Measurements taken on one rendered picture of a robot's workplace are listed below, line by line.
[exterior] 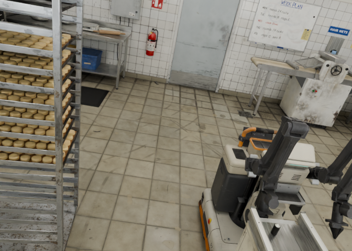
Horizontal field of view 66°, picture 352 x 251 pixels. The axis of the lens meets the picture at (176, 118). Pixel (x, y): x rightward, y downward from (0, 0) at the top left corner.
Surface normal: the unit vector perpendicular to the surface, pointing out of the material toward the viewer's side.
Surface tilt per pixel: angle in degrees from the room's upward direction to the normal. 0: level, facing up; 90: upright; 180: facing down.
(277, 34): 90
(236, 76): 90
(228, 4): 90
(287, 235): 0
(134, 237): 0
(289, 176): 98
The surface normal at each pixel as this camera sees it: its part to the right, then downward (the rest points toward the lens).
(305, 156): 0.17, -0.33
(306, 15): -0.01, 0.46
